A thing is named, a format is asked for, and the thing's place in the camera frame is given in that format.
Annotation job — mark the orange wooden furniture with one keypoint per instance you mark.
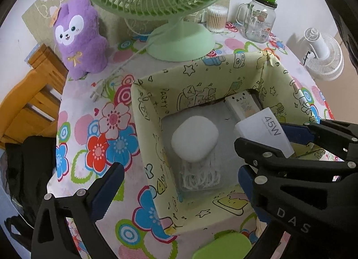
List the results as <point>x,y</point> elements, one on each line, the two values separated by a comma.
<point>30,102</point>

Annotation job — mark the white rectangular device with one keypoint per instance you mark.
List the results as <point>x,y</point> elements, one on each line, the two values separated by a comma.
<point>242,105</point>

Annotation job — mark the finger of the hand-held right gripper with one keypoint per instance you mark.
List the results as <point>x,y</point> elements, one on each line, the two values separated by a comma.
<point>296,133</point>
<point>251,150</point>

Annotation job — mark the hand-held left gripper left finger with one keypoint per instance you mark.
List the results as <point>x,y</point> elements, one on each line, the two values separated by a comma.
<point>109,191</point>

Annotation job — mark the floral tablecloth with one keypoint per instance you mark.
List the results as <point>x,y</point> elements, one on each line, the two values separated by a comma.
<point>92,124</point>

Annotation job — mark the white rounded case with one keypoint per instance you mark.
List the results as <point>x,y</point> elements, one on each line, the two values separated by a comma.
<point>194,138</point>

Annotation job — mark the yellow patterned storage box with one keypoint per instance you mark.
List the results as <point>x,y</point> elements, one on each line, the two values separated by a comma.
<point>156,136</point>

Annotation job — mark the clear cotton swab container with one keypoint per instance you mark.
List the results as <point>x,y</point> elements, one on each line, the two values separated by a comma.
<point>216,19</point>

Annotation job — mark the glass jar mug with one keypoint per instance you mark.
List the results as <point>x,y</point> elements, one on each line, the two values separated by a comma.
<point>260,24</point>

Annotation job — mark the green patterned wall sheet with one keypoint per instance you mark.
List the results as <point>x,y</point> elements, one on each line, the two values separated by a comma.
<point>42,4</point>

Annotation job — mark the white charger cube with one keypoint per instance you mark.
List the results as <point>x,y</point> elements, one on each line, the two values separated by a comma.
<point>265,133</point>

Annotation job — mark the white floor fan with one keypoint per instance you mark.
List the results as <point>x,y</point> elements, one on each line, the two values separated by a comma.
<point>321,52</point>

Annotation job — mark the dark panel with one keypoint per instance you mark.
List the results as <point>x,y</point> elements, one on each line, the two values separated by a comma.
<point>345,26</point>

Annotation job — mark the purple plush toy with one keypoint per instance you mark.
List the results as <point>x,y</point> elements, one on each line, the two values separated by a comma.
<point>81,40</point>

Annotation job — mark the black cloth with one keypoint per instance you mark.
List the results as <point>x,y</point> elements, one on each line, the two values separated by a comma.
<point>30,163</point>

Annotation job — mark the green rounded plastic case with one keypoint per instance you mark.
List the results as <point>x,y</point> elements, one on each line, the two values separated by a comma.
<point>223,245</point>

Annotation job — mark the green desk fan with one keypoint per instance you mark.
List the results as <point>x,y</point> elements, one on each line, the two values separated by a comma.
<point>179,43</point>

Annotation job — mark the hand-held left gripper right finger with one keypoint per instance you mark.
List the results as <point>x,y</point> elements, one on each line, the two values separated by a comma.
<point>244,180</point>

